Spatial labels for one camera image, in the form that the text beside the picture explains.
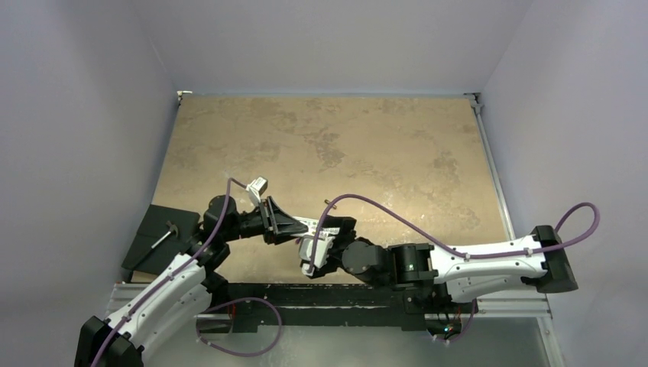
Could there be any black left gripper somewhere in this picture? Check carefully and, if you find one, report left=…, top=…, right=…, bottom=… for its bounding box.
left=222, top=196, right=306, bottom=244

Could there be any white universal AC remote control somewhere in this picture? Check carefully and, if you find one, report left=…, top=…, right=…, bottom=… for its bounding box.
left=292, top=216, right=340, bottom=239

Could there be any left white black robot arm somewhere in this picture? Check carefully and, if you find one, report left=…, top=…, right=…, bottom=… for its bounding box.
left=74, top=194, right=323, bottom=366

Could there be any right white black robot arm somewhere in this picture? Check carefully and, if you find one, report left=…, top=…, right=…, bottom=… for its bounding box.
left=297, top=217, right=578, bottom=311

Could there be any metal hammer tool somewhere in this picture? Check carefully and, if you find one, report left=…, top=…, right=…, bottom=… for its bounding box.
left=151, top=221, right=179, bottom=249

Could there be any black mat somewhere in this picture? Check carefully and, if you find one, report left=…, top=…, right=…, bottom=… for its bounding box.
left=121, top=204, right=200, bottom=275

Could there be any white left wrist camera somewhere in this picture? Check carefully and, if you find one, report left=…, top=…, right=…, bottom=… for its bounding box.
left=245, top=176, right=268, bottom=206

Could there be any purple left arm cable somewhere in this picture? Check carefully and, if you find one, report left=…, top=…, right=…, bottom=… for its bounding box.
left=99, top=177, right=254, bottom=367

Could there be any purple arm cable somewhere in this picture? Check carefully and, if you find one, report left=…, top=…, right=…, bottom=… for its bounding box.
left=309, top=194, right=601, bottom=267
left=99, top=177, right=254, bottom=367

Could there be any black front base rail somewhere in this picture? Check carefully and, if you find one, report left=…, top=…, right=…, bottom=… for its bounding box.
left=222, top=283, right=477, bottom=333

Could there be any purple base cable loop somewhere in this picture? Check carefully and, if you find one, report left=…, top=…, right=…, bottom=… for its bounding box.
left=195, top=297, right=283, bottom=358

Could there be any aluminium frame rail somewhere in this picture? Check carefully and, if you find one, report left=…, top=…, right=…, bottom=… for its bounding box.
left=464, top=93, right=565, bottom=366

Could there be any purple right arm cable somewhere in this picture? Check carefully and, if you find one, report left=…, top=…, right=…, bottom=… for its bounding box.
left=309, top=194, right=601, bottom=267

